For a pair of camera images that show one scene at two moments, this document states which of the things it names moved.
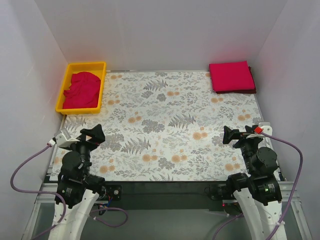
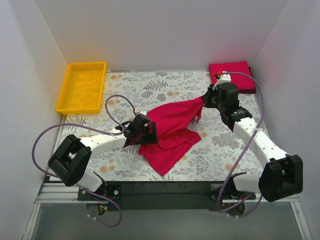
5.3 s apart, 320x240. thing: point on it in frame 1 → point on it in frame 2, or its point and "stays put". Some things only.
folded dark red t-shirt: x=240 y=91 stays put
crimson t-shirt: x=84 y=91 → x=175 y=138
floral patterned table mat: x=165 y=126 stays put
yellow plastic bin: x=97 y=68 stays put
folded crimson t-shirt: x=231 y=76 stays put
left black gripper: x=85 y=141 → x=152 y=132
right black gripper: x=242 y=139 → x=207 y=98
